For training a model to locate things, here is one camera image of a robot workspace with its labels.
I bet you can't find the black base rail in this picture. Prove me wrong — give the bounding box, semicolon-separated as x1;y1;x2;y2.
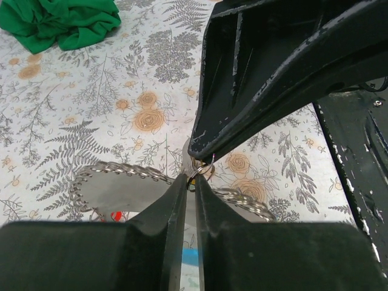
314;90;387;274

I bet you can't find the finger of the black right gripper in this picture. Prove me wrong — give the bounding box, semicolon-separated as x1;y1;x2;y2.
189;1;321;159
196;0;388;161

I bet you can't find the grey crescent keyring holder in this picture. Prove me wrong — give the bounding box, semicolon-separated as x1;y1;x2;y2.
69;162;276;222

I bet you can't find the blue key tag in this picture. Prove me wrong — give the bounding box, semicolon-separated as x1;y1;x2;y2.
181;248;199;267

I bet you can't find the yellow key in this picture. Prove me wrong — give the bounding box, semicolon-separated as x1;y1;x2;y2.
187;179;196;192

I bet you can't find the floral table mat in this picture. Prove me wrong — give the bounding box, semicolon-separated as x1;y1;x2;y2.
1;1;354;225

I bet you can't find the green crumpled cloth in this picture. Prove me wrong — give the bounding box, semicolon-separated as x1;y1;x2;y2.
1;1;121;54

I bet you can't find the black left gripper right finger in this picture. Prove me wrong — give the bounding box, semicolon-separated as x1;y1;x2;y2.
195;176;387;290

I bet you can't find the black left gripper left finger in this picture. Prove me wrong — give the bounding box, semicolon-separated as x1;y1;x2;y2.
1;174;187;290

